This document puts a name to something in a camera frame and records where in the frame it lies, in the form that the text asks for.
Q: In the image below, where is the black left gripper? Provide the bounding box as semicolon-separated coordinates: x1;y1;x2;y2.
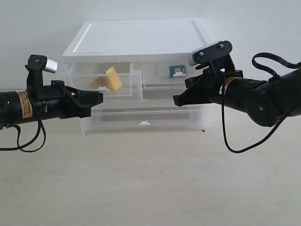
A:
32;80;103;119

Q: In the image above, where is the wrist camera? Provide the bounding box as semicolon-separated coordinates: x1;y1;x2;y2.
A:
188;40;235;71
25;54;58;91

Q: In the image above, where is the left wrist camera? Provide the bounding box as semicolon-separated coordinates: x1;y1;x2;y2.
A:
25;54;58;91

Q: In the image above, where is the clear plastic container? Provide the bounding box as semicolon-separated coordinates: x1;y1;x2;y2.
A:
79;109;207;134
91;88;205;113

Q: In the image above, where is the white pill bottle blue label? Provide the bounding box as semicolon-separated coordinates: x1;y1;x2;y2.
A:
169;65;186;77

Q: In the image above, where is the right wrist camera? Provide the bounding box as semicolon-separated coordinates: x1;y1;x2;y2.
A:
188;40;235;71

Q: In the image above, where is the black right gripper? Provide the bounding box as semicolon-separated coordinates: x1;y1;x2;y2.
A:
173;66;243;107

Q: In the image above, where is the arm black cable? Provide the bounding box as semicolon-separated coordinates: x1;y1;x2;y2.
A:
0;103;47;153
209;53;301;153

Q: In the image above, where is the white plastic drawer cabinet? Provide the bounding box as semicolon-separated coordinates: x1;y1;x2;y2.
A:
63;18;210;126

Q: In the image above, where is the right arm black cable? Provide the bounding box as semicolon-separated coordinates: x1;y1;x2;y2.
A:
209;53;301;153

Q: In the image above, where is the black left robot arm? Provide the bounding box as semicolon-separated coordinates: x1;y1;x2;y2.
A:
0;80;103;128

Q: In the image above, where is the yellow cheese wedge sponge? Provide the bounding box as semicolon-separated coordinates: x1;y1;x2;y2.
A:
90;66;122;91

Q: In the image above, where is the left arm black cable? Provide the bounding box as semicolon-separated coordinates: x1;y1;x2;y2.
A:
0;103;47;153

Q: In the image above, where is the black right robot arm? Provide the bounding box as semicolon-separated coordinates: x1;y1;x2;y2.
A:
173;64;301;127

